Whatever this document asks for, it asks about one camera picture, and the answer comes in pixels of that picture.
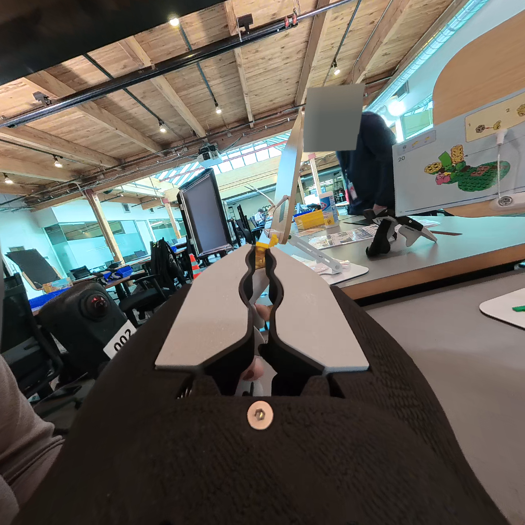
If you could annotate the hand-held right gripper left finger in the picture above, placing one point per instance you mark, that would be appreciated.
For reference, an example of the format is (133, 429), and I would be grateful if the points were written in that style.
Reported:
(205, 324)

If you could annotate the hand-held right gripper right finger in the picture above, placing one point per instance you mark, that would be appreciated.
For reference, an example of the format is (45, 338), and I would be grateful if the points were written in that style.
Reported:
(320, 324)

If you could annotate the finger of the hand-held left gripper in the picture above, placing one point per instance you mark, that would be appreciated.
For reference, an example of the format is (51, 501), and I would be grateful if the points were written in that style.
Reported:
(259, 287)

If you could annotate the small yellow lego piece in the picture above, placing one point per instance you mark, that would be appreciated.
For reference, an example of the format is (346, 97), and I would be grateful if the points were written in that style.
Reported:
(268, 242)

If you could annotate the person's left forearm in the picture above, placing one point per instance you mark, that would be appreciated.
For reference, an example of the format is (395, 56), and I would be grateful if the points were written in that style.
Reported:
(20, 443)

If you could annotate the white desk stand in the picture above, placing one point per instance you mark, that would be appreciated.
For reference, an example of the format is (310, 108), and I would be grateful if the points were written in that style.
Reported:
(504, 305)
(344, 272)

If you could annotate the grey desk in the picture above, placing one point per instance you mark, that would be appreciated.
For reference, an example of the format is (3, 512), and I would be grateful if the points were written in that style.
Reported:
(451, 369)
(451, 254)

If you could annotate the person's left hand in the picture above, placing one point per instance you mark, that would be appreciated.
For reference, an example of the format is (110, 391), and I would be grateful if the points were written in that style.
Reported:
(254, 369)

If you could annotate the black office chair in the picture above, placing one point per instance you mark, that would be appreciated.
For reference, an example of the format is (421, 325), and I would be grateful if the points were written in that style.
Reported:
(24, 328)
(162, 262)

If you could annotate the orange traffic cone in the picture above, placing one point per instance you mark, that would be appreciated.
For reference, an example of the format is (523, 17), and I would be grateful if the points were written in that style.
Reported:
(194, 268)

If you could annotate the blue storage bin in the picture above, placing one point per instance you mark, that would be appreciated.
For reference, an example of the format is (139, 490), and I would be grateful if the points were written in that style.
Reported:
(121, 271)

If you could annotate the yellow storage bin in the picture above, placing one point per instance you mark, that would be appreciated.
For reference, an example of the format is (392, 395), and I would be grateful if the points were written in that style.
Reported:
(309, 220)

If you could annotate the colourful printed booklet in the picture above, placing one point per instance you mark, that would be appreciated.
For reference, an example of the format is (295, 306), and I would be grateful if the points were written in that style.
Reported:
(340, 237)

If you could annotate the large black display screen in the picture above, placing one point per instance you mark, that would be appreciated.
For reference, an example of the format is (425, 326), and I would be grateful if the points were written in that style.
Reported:
(205, 213)

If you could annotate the white wipes canister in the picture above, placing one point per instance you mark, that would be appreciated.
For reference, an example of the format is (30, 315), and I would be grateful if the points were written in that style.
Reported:
(329, 211)

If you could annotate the wooden display board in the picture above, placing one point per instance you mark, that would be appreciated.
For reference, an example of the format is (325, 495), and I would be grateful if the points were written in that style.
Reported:
(289, 176)
(484, 61)

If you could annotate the idle hand-held gripper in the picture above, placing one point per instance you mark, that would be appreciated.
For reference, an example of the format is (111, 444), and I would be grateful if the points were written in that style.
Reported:
(385, 229)

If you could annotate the ceiling projector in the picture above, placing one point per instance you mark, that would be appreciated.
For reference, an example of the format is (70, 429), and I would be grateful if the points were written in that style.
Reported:
(210, 154)

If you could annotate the brown stick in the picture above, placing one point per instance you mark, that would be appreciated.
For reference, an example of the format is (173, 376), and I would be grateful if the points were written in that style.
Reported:
(446, 233)

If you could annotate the brick instruction sheet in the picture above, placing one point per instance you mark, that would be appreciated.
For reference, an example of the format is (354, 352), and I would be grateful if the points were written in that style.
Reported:
(430, 188)

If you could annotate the black ceiling pipe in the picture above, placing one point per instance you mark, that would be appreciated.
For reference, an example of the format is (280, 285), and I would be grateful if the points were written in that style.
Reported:
(164, 64)

